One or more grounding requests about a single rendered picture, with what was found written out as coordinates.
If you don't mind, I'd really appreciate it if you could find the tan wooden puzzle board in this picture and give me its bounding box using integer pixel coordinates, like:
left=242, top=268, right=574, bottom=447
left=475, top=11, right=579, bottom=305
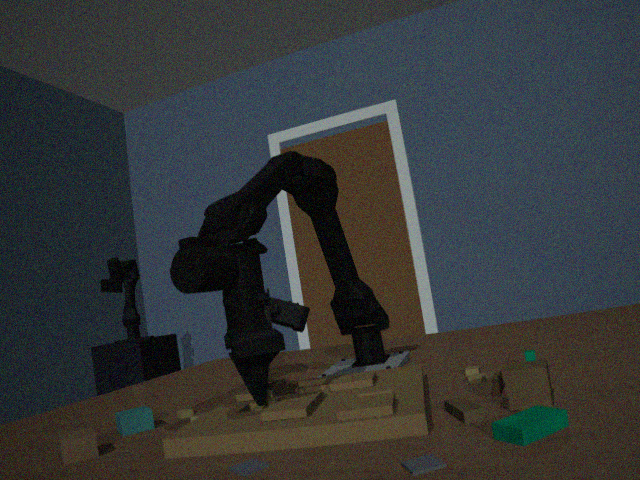
left=162, top=364, right=429, bottom=459

